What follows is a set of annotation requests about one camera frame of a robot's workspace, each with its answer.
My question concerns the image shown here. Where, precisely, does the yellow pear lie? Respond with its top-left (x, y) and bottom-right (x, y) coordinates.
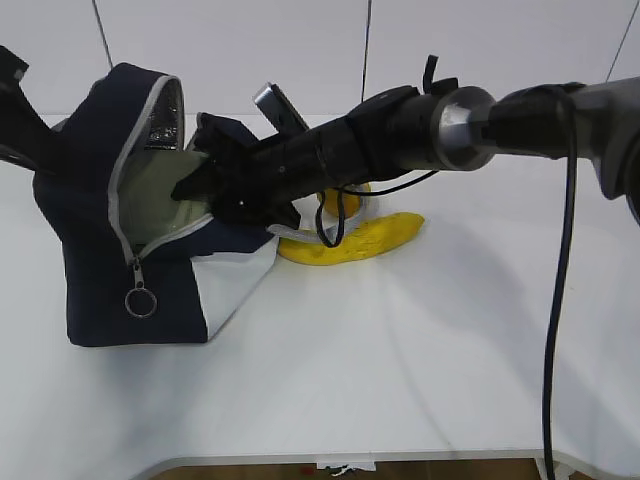
top-left (316, 183), bottom-right (371, 219)

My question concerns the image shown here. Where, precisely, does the yellow banana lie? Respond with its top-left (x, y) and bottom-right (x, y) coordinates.
top-left (278, 212), bottom-right (427, 266)

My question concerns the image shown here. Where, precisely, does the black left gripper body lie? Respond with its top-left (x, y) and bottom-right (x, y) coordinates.
top-left (1, 46), bottom-right (58, 173)

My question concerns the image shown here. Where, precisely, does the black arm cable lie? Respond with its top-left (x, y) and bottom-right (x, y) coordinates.
top-left (315, 84), bottom-right (576, 480)

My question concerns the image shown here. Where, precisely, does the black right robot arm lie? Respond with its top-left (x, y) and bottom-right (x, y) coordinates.
top-left (171, 78), bottom-right (639, 223)

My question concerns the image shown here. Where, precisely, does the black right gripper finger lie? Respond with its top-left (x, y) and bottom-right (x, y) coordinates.
top-left (171, 164), bottom-right (220, 201)
top-left (193, 112), bottom-right (250, 160)

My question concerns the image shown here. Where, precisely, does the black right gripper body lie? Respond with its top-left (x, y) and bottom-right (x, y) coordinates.
top-left (211, 117), bottom-right (400, 225)

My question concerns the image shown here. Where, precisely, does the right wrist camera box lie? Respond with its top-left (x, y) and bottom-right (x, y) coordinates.
top-left (253, 82), bottom-right (309, 136)

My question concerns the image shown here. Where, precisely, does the navy blue lunch bag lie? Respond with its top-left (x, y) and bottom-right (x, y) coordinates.
top-left (33, 63), bottom-right (300, 347)

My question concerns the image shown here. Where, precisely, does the glass container green lid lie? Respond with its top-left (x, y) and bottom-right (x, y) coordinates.
top-left (118, 150), bottom-right (210, 250)

